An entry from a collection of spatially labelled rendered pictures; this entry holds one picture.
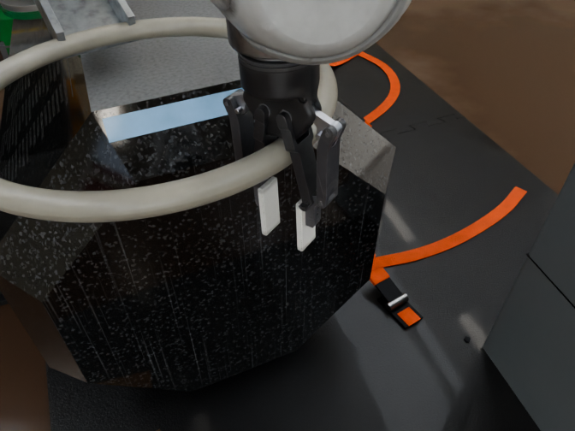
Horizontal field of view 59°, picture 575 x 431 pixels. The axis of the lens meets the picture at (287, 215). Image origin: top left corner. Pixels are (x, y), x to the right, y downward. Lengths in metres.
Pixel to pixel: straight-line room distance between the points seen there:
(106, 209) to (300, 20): 0.31
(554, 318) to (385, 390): 0.45
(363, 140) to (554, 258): 0.48
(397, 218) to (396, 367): 0.58
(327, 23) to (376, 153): 0.85
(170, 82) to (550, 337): 0.97
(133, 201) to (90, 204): 0.04
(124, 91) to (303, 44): 0.66
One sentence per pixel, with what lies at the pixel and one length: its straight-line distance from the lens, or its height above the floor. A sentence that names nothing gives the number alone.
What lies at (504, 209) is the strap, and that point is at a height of 0.02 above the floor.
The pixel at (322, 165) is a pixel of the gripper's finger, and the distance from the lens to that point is 0.50.
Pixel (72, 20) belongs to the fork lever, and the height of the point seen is 0.91.
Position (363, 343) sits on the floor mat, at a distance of 1.48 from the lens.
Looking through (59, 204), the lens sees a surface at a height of 0.95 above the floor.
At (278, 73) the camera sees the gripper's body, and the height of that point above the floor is 1.04.
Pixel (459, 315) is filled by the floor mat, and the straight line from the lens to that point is 1.60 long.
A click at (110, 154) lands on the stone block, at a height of 0.79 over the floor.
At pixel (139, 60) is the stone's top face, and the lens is 0.96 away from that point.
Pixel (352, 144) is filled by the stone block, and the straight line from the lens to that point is 1.00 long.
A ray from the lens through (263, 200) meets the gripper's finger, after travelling 0.58.
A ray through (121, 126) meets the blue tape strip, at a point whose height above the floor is 0.82.
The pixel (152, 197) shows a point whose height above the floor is 0.95.
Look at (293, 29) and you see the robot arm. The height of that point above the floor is 1.17.
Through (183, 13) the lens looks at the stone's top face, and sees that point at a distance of 1.13.
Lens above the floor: 1.26
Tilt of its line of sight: 44 degrees down
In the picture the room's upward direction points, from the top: straight up
